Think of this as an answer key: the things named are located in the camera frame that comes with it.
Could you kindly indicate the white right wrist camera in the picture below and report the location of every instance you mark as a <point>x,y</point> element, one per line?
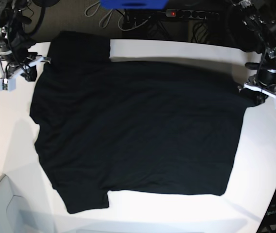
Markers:
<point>7,84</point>

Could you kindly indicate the black t-shirt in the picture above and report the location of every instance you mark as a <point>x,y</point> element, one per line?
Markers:
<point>140,126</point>

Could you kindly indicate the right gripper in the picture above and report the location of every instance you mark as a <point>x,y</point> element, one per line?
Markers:
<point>26,69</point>

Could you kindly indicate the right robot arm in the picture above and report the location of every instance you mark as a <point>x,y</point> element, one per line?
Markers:
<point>15,59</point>

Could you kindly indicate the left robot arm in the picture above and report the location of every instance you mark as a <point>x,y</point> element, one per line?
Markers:
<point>251,25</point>

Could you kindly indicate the white bin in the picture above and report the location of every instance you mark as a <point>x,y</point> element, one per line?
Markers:
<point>16,215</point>

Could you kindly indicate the blue box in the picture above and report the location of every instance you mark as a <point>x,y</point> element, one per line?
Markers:
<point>134,4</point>

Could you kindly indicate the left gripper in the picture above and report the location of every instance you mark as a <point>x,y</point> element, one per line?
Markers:
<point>254,85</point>

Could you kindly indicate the white power strip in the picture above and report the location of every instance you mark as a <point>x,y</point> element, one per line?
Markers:
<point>190,14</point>

